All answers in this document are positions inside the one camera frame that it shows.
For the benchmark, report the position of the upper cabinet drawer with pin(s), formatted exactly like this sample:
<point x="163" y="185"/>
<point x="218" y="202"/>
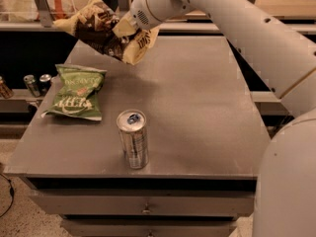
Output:
<point x="81" y="202"/>

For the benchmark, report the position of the brown chip bag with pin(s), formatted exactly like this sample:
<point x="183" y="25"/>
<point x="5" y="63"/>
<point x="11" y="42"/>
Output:
<point x="93" y="25"/>

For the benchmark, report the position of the left metal bracket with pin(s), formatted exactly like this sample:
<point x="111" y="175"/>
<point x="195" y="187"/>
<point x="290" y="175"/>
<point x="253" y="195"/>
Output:
<point x="45" y="17"/>

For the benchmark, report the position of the silver drink can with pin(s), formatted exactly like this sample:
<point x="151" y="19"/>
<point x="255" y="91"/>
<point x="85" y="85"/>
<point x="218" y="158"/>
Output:
<point x="132" y="128"/>

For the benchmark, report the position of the brown can at edge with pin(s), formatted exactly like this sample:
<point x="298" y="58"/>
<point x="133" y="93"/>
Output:
<point x="5" y="91"/>

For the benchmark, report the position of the green jalapeno chip bag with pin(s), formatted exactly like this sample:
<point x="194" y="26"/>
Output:
<point x="78" y="96"/>

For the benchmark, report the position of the cabinet drawer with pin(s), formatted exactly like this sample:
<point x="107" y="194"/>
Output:
<point x="148" y="228"/>
<point x="81" y="202"/>

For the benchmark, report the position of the lower cabinet drawer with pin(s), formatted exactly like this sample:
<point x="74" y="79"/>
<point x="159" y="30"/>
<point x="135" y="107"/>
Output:
<point x="148" y="228"/>

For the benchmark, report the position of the grey drawer cabinet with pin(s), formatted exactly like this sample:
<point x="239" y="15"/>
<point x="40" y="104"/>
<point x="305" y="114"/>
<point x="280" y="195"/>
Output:
<point x="176" y="152"/>

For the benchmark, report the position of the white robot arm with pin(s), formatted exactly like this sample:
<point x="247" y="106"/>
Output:
<point x="285" y="202"/>

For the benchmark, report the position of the dark can on shelf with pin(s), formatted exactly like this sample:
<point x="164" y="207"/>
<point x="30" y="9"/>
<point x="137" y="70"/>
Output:
<point x="45" y="83"/>

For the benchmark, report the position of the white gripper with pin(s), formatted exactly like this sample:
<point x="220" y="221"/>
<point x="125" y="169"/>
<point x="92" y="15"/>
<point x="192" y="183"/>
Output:
<point x="140" y="13"/>

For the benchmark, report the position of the white orange bag behind glass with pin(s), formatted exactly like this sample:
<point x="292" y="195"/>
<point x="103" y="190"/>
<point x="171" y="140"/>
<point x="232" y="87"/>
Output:
<point x="27" y="10"/>

